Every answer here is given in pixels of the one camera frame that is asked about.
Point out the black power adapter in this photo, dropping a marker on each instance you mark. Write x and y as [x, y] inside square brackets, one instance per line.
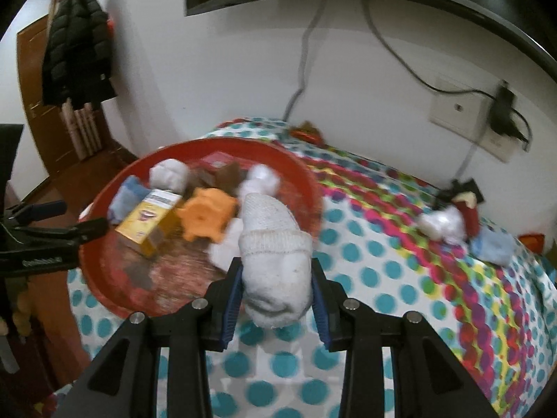
[500, 109]

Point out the blue sock bundle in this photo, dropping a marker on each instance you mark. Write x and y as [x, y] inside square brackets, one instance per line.
[126, 198]

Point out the black plug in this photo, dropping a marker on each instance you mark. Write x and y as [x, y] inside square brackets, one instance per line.
[520, 137]

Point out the orange pig toy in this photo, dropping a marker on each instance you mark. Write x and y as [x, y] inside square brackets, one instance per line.
[206, 213]

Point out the red packet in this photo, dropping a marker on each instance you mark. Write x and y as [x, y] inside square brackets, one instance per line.
[533, 241]

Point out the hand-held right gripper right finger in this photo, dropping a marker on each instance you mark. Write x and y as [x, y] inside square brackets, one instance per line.
[322, 313]

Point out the light blue sock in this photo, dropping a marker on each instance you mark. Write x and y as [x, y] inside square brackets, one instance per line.
[491, 244]

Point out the red snack wrapper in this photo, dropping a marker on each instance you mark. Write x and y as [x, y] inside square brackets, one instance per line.
[307, 132]

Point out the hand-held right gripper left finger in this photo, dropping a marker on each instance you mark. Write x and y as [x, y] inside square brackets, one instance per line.
[230, 305]

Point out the white knotted plastic bag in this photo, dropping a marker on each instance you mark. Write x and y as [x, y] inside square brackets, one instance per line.
[261, 178]

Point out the red round tray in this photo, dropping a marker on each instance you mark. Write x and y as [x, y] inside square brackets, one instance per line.
[174, 270]

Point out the wooden door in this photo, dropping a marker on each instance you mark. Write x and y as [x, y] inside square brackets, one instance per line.
[39, 130]

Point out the black packet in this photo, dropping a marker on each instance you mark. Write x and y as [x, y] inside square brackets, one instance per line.
[468, 187]

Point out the dark red cigarette box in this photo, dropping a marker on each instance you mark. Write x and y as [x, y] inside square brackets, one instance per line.
[471, 215]

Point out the white wall socket plate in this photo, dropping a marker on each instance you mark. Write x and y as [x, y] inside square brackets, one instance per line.
[452, 109]

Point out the bundle of wooden sticks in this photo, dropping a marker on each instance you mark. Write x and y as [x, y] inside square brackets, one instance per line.
[82, 130]

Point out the yellow medicine box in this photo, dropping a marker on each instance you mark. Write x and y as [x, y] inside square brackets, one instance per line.
[146, 222]

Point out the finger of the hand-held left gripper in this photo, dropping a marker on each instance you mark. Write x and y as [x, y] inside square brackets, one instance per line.
[87, 230]
[43, 211]

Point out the brown and red box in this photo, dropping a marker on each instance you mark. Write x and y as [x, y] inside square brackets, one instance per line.
[215, 161]

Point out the black hanging jacket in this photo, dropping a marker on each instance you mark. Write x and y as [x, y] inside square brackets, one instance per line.
[74, 52]

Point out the polka dot tablecloth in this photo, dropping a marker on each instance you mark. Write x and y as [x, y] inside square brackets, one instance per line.
[391, 291]

